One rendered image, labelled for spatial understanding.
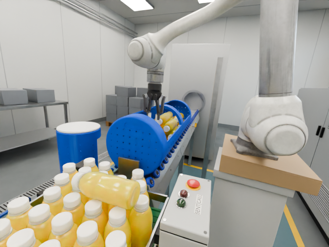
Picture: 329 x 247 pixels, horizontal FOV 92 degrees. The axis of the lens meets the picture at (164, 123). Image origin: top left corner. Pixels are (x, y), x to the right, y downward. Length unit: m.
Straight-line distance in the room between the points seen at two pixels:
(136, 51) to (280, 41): 0.48
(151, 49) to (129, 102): 3.81
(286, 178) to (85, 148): 1.11
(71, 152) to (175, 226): 0.96
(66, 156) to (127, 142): 0.61
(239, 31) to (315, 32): 1.82
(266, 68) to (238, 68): 5.04
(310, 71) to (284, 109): 5.35
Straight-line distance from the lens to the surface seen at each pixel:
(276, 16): 0.67
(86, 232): 0.42
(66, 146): 1.22
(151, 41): 0.70
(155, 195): 0.65
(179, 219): 0.40
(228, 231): 1.02
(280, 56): 0.65
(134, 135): 0.70
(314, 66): 6.00
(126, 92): 4.49
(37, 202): 0.73
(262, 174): 0.81
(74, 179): 0.50
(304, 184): 0.85
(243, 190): 0.88
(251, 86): 5.68
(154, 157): 0.70
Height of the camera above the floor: 1.38
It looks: 14 degrees down
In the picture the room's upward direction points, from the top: 4 degrees clockwise
